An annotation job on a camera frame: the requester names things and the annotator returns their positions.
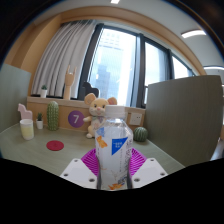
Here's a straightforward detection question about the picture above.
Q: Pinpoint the white wall socket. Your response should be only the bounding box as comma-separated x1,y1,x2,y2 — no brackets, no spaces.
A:
129,112,143,127

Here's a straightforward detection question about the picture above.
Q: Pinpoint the clear plastic water bottle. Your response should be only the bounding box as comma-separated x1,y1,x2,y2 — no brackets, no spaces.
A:
94,104,134,191

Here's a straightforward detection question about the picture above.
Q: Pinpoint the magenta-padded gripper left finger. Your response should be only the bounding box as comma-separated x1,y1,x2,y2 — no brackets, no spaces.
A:
59,148,102,190

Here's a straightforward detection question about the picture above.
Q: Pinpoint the tall green cactus ornament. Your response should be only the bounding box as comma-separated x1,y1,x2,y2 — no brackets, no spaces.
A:
46,100,60,132

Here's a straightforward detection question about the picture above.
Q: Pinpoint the beige plush mouse toy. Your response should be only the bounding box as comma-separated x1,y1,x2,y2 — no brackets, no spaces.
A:
82,92,118,139

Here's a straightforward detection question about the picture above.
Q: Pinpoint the pale yellow cup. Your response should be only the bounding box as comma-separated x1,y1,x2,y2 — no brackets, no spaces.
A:
19,118,35,141

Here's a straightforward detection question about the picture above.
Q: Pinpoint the wooden hand figure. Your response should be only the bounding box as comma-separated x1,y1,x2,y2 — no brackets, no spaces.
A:
63,64,78,101

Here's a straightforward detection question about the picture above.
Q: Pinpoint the grey window curtain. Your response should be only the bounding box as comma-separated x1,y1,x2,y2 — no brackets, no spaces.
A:
30,19,98,98

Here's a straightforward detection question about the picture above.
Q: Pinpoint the round green cactus ornament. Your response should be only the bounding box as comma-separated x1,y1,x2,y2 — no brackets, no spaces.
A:
133,126,149,143

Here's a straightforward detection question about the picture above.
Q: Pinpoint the dark-framed window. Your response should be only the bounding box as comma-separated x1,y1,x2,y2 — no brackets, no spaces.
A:
78,22,196,108

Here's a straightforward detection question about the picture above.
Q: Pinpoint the round purple number sign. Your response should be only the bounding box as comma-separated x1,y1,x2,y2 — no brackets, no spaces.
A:
67,110,85,129

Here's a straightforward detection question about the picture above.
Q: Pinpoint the grey-green desk partition panel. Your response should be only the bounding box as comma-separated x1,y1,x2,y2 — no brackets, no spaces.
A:
144,74,224,168
0,63,32,134

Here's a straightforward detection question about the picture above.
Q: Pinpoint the flat round red coaster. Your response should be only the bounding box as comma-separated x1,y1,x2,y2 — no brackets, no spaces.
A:
45,140,65,152

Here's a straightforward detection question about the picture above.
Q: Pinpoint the pink horse figurine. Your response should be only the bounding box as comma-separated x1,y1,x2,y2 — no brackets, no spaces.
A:
17,103,34,121

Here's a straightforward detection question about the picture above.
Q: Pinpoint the group of ceiling lights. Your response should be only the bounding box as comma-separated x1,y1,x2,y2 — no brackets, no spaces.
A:
110,0,224,72

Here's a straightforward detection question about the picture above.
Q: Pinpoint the small potted plant white pot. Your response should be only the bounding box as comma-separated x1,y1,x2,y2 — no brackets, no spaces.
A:
35,112,44,130
40,84,49,99

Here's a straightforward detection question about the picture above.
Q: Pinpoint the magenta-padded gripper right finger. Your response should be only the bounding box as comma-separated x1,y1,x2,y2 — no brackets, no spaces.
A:
127,147,169,190

